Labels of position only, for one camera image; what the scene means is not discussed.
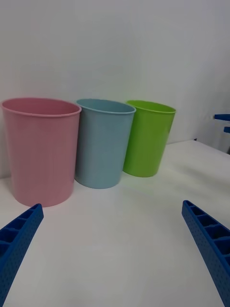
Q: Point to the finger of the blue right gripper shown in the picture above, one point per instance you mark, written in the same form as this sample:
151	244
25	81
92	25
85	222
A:
222	116
227	129

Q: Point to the green plastic bin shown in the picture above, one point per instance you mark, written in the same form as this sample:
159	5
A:
148	141

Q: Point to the pink plastic bin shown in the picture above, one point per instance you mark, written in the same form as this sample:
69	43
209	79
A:
40	153

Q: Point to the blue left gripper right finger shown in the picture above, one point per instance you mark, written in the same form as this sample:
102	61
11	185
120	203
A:
210	244

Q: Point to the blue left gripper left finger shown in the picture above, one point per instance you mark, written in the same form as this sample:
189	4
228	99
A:
16	251

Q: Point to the pale blue plastic bin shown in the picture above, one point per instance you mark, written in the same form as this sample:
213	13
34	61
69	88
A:
100	148

